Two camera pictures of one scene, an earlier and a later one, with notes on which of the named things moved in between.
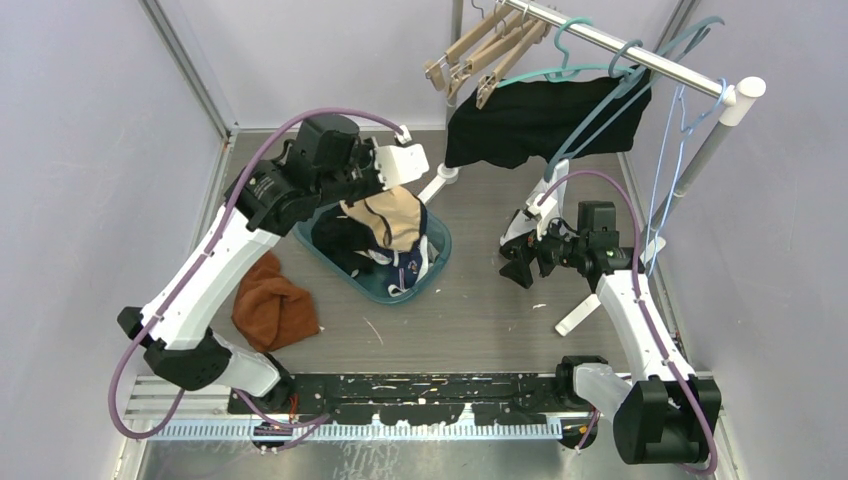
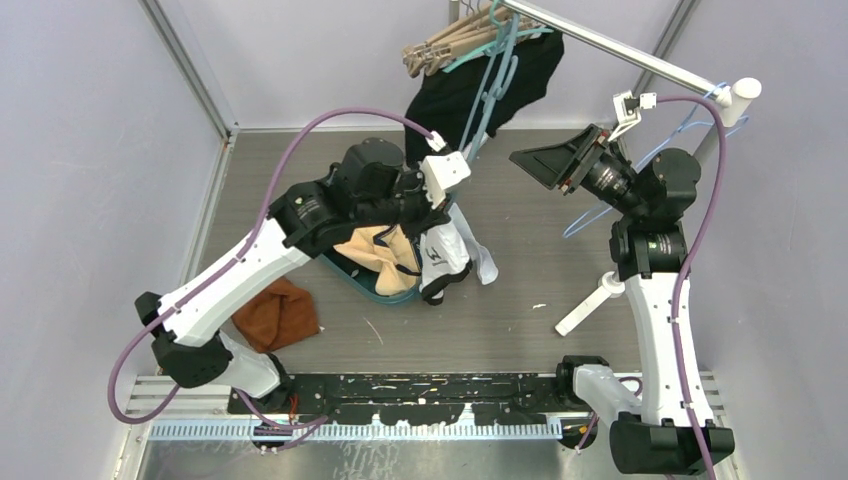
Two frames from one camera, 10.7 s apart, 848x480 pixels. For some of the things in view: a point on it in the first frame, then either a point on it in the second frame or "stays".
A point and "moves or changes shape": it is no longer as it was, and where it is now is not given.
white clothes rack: x=735 y=95 stays
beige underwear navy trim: x=397 y=217 moves or changes shape
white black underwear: x=544 y=206 → x=447 y=251
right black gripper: x=519 y=268 → x=567 y=164
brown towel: x=270 y=311 stays
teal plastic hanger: x=565 y=72 → x=500 y=37
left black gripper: x=367 y=154 → x=427 y=215
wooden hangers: x=488 y=49 → x=479 y=28
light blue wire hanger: x=723 y=84 moves or changes shape
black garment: x=504 y=124 → x=463 y=104
